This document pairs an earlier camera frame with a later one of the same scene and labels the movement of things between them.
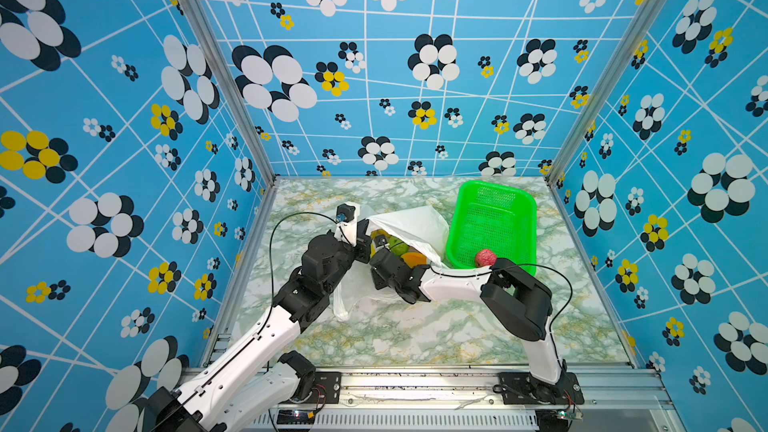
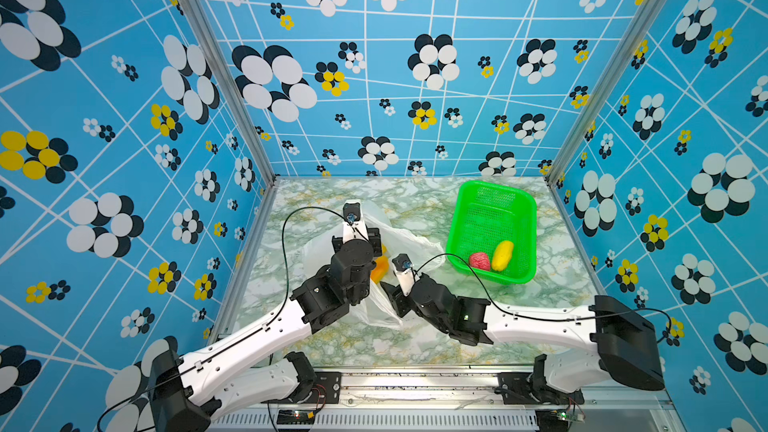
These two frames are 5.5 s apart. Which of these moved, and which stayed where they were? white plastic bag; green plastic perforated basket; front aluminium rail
Moved: white plastic bag
Stayed: green plastic perforated basket; front aluminium rail
